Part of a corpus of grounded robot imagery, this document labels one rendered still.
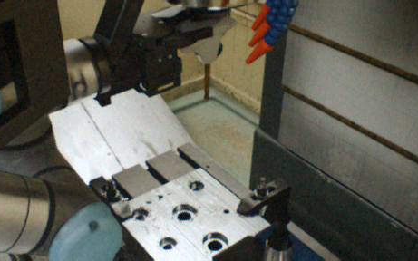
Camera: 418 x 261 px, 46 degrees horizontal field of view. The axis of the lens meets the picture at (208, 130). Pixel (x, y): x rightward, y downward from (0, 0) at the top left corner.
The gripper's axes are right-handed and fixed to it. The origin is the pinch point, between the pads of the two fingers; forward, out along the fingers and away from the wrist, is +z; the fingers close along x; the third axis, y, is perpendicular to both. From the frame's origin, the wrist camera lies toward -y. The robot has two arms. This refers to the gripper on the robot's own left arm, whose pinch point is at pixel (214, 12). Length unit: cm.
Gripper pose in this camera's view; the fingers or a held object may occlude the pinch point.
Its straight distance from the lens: 70.4
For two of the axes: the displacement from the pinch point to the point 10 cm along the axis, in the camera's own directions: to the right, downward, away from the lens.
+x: 6.2, 4.5, -6.5
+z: 7.8, -3.6, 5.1
